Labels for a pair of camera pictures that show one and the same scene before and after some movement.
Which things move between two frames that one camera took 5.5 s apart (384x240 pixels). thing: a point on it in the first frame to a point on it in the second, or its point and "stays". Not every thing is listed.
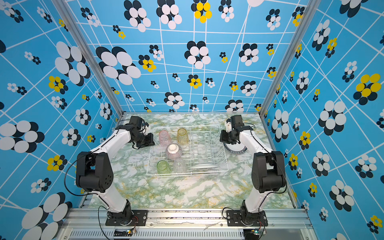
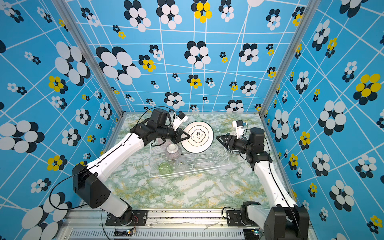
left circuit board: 124,232 stays
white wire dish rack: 186,150 stays
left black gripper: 150,142 to 178,133
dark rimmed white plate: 237,148 stays
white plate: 206,160 to 202,136
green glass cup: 163,167 stays
